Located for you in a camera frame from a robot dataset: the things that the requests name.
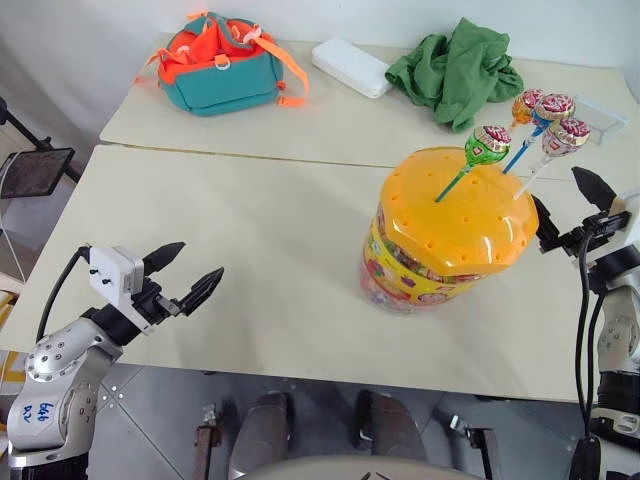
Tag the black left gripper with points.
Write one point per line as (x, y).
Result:
(150, 300)

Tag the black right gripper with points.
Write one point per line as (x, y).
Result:
(597, 225)

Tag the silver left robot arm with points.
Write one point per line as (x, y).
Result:
(55, 360)

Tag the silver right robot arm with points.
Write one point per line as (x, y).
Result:
(617, 340)

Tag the red white lollipop blue stick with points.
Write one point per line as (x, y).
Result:
(555, 107)

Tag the green wrapped lollipop green stick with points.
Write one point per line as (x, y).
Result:
(487, 145)

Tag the orange wrapped lollipop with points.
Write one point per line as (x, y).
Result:
(525, 107)

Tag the clear plastic box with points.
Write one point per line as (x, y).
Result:
(602, 120)

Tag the candy jar with orange lid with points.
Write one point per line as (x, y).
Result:
(450, 235)

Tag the crumpled green cloth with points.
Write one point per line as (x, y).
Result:
(460, 75)

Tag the dark rounded shape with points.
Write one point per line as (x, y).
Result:
(392, 430)
(262, 435)

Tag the black tablet screen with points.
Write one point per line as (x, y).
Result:
(32, 172)

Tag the teal and orange backpack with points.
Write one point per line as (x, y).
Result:
(220, 85)

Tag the white rectangular case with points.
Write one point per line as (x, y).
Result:
(350, 67)

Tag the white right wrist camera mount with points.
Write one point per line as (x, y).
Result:
(634, 215)

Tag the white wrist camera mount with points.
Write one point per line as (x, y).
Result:
(111, 272)
(634, 215)

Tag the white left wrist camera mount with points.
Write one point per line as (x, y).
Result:
(111, 272)

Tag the metal table leg bracket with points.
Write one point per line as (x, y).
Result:
(475, 440)
(207, 440)

